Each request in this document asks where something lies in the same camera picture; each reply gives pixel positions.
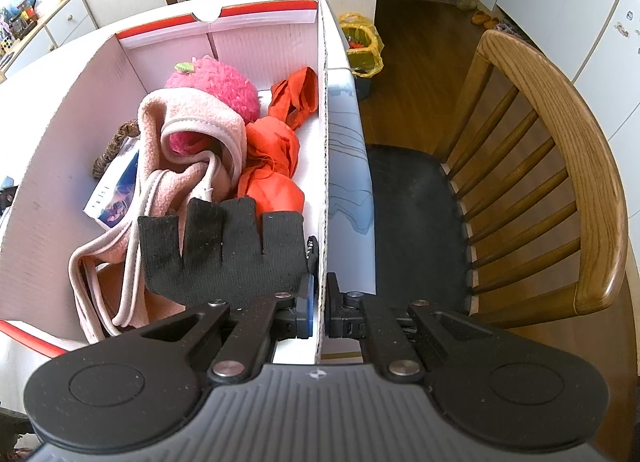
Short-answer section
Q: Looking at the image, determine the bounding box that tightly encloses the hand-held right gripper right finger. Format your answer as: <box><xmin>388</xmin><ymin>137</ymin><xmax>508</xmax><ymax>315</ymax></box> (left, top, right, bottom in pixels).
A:
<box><xmin>324</xmin><ymin>272</ymin><xmax>501</xmax><ymax>379</ymax></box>

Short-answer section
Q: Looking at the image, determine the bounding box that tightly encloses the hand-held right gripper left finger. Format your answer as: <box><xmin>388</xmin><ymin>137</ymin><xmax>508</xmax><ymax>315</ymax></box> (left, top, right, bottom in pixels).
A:
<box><xmin>141</xmin><ymin>236</ymin><xmax>321</xmax><ymax>384</ymax></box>

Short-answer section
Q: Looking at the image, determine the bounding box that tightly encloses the black knit glove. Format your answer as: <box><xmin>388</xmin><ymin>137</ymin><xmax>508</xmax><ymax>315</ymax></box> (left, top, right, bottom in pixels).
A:
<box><xmin>137</xmin><ymin>196</ymin><xmax>313</xmax><ymax>308</ymax></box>

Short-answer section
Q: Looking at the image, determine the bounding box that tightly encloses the red cloth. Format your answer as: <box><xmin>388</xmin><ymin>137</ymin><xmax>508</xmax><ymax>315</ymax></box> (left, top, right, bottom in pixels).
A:
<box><xmin>236</xmin><ymin>67</ymin><xmax>321</xmax><ymax>215</ymax></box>

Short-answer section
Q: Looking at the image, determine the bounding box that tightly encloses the blue printed packet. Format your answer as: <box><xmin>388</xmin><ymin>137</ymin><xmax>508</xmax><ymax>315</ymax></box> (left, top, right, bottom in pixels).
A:
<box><xmin>82</xmin><ymin>139</ymin><xmax>141</xmax><ymax>230</ymax></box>

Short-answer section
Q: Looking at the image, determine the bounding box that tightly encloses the pink fleece garment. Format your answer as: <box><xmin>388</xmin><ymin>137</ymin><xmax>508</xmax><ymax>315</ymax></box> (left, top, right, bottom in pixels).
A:
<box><xmin>68</xmin><ymin>89</ymin><xmax>248</xmax><ymax>343</ymax></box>

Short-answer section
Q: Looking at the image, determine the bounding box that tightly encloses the pink knit hat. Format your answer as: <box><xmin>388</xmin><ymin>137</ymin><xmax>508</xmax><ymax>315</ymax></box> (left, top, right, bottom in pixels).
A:
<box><xmin>164</xmin><ymin>56</ymin><xmax>261</xmax><ymax>155</ymax></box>

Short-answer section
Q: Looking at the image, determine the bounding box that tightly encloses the brown braided cord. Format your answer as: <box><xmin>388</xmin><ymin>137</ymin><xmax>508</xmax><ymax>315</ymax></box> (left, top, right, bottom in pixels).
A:
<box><xmin>91</xmin><ymin>119</ymin><xmax>141</xmax><ymax>178</ymax></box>

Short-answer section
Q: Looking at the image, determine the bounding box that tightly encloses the white cardboard box red rim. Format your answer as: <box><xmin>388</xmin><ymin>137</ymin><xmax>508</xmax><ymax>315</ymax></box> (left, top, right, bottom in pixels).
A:
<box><xmin>0</xmin><ymin>0</ymin><xmax>351</xmax><ymax>360</ymax></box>

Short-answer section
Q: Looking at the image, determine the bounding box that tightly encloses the printed table mat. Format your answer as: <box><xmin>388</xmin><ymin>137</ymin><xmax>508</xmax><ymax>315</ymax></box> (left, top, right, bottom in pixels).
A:
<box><xmin>325</xmin><ymin>67</ymin><xmax>377</xmax><ymax>295</ymax></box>

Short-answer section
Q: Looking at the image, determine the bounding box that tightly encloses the yellow plastic bag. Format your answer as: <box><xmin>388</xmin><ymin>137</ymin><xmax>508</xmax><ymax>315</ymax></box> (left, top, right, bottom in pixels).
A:
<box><xmin>339</xmin><ymin>13</ymin><xmax>385</xmax><ymax>78</ymax></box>

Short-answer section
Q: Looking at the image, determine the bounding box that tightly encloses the curved-back wooden chair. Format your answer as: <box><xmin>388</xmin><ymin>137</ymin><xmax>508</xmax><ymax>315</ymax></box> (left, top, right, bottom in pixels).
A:
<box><xmin>367</xmin><ymin>29</ymin><xmax>628</xmax><ymax>330</ymax></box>

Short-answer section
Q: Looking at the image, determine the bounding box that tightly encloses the white drawer unit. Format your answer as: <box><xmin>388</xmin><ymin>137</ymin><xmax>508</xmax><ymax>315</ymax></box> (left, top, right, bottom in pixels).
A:
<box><xmin>0</xmin><ymin>0</ymin><xmax>98</xmax><ymax>78</ymax></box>

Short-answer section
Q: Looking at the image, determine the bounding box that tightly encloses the white sticker-covered cabinet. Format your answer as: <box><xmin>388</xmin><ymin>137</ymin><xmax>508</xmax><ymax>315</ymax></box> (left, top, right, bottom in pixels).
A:
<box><xmin>572</xmin><ymin>0</ymin><xmax>640</xmax><ymax>138</ymax></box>

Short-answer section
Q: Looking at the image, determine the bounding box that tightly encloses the clutter of toys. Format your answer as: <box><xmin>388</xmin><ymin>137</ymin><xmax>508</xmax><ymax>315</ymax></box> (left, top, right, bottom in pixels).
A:
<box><xmin>0</xmin><ymin>0</ymin><xmax>41</xmax><ymax>38</ymax></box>

